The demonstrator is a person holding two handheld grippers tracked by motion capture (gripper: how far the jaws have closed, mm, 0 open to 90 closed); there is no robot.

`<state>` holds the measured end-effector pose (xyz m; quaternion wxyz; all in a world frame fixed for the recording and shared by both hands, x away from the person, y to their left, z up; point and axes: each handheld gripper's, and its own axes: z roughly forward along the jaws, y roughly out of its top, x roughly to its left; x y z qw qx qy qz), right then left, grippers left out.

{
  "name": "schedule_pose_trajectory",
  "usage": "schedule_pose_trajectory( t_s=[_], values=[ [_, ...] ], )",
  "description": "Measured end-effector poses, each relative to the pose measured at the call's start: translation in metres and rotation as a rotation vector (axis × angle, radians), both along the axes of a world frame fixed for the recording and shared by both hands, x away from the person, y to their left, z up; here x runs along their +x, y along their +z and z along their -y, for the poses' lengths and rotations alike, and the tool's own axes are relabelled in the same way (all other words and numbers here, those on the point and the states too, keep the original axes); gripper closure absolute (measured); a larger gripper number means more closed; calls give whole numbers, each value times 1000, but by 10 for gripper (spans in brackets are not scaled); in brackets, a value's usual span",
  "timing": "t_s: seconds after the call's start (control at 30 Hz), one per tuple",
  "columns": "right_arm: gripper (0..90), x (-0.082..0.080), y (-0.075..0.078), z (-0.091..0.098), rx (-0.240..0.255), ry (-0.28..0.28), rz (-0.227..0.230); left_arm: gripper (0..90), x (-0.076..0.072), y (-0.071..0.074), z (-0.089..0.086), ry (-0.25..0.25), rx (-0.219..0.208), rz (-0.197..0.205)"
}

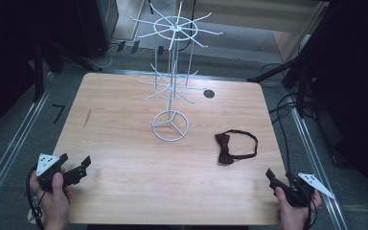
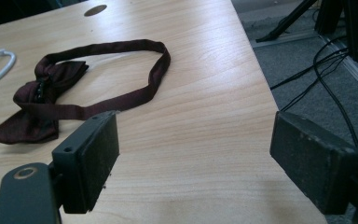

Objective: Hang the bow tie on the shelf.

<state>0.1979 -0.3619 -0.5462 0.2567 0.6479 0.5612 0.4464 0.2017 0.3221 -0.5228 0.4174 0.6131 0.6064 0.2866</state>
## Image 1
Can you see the light wooden furniture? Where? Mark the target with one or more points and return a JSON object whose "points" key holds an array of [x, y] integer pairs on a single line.
{"points": [[284, 38]]}

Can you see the person's left hand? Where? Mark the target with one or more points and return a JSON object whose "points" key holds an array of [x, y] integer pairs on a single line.
{"points": [[56, 204]]}

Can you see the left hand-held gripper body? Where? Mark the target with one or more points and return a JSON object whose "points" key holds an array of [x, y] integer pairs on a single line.
{"points": [[46, 164]]}

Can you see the person's right hand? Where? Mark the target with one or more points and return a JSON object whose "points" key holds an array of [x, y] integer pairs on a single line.
{"points": [[294, 217]]}

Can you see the black round table grommet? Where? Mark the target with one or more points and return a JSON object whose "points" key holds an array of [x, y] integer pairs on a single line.
{"points": [[209, 93]]}

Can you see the dark red bow tie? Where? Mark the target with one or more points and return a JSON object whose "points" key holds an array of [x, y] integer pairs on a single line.
{"points": [[224, 147]]}

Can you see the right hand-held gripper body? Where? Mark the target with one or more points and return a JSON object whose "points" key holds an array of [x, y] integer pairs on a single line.
{"points": [[298, 191]]}

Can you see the black stand post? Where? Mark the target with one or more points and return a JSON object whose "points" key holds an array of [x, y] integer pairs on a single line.
{"points": [[38, 70]]}

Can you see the black stand with legs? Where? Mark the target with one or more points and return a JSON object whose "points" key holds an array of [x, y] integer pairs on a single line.
{"points": [[300, 80]]}

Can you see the aluminium floor rail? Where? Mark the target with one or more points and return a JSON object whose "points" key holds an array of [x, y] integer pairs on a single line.
{"points": [[9, 156], [317, 163]]}

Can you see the black cabinet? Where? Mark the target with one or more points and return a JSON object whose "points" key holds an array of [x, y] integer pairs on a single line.
{"points": [[99, 25]]}

